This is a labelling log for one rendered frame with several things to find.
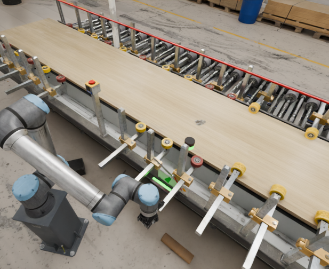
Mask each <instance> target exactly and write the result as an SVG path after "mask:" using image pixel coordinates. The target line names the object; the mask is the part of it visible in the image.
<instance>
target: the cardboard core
mask: <svg viewBox="0 0 329 269"><path fill-rule="evenodd" d="M161 241H162V242H163V243H164V244H165V245H167V246H168V247H169V248H170V249H171V250H173V251H174V252H175V253H176V254H177V255H178V256H180V257H181V258H182V259H183V260H184V261H185V262H187V263H188V264H190V262H191V261H192V259H193V257H194V255H193V254H192V253H190V252H189V251H188V250H187V249H186V248H184V247H183V246H182V245H181V244H180V243H178V242H177V241H176V240H175V239H173V238H172V237H171V236H169V235H168V234H167V233H165V234H164V235H163V237H162V238H161Z"/></svg>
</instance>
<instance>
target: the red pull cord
mask: <svg viewBox="0 0 329 269"><path fill-rule="evenodd" d="M57 1H60V2H63V3H65V4H68V5H70V6H73V7H76V8H78V9H81V10H83V11H86V12H88V13H92V14H94V15H97V16H99V17H102V18H104V19H107V20H110V21H112V22H115V23H117V24H120V25H122V26H125V27H128V28H131V29H133V30H136V31H139V32H141V33H143V34H146V35H149V36H151V37H154V38H157V39H159V40H161V41H164V42H167V43H170V44H172V45H175V46H178V47H180V48H183V49H185V50H188V51H190V52H193V53H196V54H199V55H201V56H204V57H206V58H209V59H212V60H214V61H217V62H219V63H222V64H224V65H227V66H230V67H232V68H235V69H238V70H240V71H243V72H245V73H248V74H251V75H253V76H256V77H258V78H261V79H263V80H266V81H269V82H271V83H274V84H277V85H280V86H282V87H284V88H287V89H290V90H292V91H295V92H298V93H300V94H303V95H305V96H308V97H311V98H313V99H316V100H319V101H321V102H324V103H326V104H329V101H326V100H323V99H321V98H318V97H315V96H312V95H310V94H307V93H305V92H302V91H299V90H297V89H294V88H292V87H289V86H287V85H283V84H281V83H278V82H275V81H273V80H270V79H268V78H265V77H263V76H260V75H257V74H255V73H251V72H249V71H246V70H244V69H241V68H239V67H236V66H233V65H231V64H228V63H226V62H223V61H220V60H218V59H215V58H212V57H209V56H207V55H204V54H202V53H199V52H196V51H194V50H191V49H188V48H186V47H183V46H181V45H178V44H175V43H172V42H170V41H167V40H165V39H162V38H159V37H157V36H154V35H151V34H149V33H146V32H143V31H141V30H138V29H135V28H133V27H130V26H127V25H125V24H123V23H120V22H117V21H115V20H111V19H109V18H106V17H103V16H101V15H99V14H96V13H93V12H91V11H88V10H85V9H83V8H80V7H78V6H75V5H72V4H69V3H67V2H64V1H61V0H57Z"/></svg>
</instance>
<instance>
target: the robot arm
mask: <svg viewBox="0 0 329 269"><path fill-rule="evenodd" d="M49 112H50V109H49V107H48V106H47V104H46V103H45V102H44V101H43V100H42V99H41V98H39V97H38V96H36V95H34V94H28V95H26V96H25V97H22V98H21V99H19V100H18V101H16V102H14V103H13V104H11V105H9V106H8V107H6V108H4V109H2V110H1V111H0V147H1V148H2V149H4V150H5V151H13V152H14V153H16V154H17V155H18V156H19V157H21V158H22V159H23V160H25V161H26V162H27V163H29V164H30V165H31V166H33V167H34V168H35V169H36V171H35V172H34V173H32V174H27V175H23V176H21V177H20V178H18V179H17V181H15V182H14V184H13V186H12V193H13V195H14V196H15V198H16V199H17V200H18V201H19V202H20V203H21V204H22V205H23V206H24V208H25V213H26V214H27V215H28V216H29V217H31V218H41V217H43V216H45V215H47V214H48V213H49V212H50V211H51V210H52V209H53V208H54V206H55V196H54V195H53V194H52V193H51V192H49V190H50V189H51V188H52V187H53V186H54V185H55V184H56V185H58V186H59V187H60V188H62V189H63V190H64V191H66V192H67V193H68V194H69V195H71V196H72V197H73V198H75V199H76V200H77V201H79V202H80V203H81V204H82V205H84V206H85V207H87V208H88V209H89V210H90V211H91V212H92V213H93V214H92V217H93V218H94V219H95V220H96V221H97V222H99V223H100V224H103V225H105V226H110V225H112V223H113V222H114V221H115V220H116V218H117V216H118V215H119V214H120V212H121V211H122V209H123V208H124V207H125V205H126V204H127V203H128V201H129V200H132V201H134V202H135V203H137V204H139V206H140V212H141V214H139V216H138V221H139V220H140V221H141V222H142V224H143V225H144V226H145V227H146V228H147V229H149V227H150V226H151V225H152V224H154V223H155V222H158V214H157V212H158V210H159V209H160V208H161V207H163V206H164V204H165V202H164V201H163V200H162V199H160V198H159V192H158V189H157V188H156V186H154V185H153V184H143V183H141V182H139V181H137V180H135V179H133V178H131V177H130V176H127V175H125V174H121V175H119V176H118V177H117V178H116V179H115V180H114V182H113V184H112V186H111V188H112V190H111V192H110V193H109V194H108V195H106V194H105V193H103V192H101V191H100V190H99V189H97V188H96V187H95V186H93V185H92V184H91V183H89V182H88V181H87V180H86V179H84V178H83V177H82V176H80V175H79V174H78V173H77V172H75V171H74V170H73V169H72V168H70V167H69V164H68V162H67V161H65V159H64V158H63V157H62V156H60V155H57V154H56V151H55V148H54V144H53V141H52V137H51V134H50V131H49V127H48V124H47V121H46V114H48V113H49Z"/></svg>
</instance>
